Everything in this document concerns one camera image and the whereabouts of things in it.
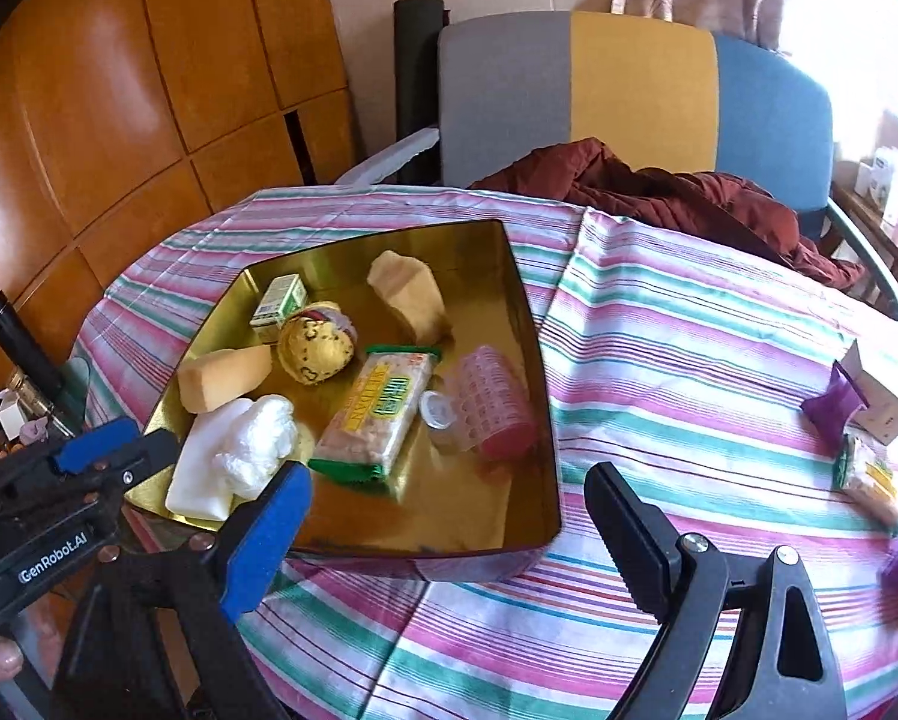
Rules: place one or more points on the grey yellow blue armchair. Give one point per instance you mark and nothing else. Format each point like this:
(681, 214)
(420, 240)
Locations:
(644, 82)

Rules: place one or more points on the small green white box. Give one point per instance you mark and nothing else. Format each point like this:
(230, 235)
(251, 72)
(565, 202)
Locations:
(276, 304)

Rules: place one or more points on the white plastic bag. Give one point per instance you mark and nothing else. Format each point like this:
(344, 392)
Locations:
(258, 442)

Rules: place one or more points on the white product box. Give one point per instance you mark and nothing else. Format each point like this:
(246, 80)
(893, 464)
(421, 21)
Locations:
(888, 180)

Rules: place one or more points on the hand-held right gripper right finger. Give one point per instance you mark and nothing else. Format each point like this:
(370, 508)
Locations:
(636, 540)

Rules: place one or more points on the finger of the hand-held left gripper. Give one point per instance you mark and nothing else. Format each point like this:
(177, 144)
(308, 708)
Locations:
(92, 444)
(145, 461)

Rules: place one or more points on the white foam block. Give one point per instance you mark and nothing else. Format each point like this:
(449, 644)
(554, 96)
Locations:
(194, 480)

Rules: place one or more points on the small clear jar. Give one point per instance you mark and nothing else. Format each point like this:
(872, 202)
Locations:
(440, 416)

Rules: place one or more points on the striped tablecloth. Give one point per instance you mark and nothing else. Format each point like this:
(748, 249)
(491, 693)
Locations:
(681, 360)

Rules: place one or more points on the red-brown jacket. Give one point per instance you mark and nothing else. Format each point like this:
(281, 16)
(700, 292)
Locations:
(681, 202)

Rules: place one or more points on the black cylinder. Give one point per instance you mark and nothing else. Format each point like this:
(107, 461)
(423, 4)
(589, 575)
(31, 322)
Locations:
(21, 345)

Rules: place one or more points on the pink hair roller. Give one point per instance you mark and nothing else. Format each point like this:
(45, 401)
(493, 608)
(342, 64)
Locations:
(494, 397)

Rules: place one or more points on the small cardboard box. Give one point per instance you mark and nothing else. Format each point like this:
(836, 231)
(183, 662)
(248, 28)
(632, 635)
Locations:
(884, 409)

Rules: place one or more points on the yellow sponge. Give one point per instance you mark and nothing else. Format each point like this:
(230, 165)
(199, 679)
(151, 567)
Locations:
(411, 300)
(220, 382)

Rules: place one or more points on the black rolled mat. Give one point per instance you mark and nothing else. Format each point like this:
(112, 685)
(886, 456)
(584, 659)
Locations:
(415, 75)

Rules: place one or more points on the yellow spotted ball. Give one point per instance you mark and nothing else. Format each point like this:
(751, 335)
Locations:
(318, 349)

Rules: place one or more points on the window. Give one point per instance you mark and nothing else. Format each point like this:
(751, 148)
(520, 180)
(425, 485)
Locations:
(854, 15)

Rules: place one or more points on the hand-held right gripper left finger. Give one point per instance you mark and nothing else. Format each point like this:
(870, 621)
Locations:
(261, 547)

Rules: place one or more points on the green cracker packet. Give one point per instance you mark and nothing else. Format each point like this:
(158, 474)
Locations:
(374, 409)
(865, 476)

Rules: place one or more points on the gold metal tin box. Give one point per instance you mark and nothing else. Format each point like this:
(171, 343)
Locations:
(494, 480)

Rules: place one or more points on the wooden wardrobe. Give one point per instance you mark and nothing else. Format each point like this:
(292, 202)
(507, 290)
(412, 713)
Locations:
(104, 90)

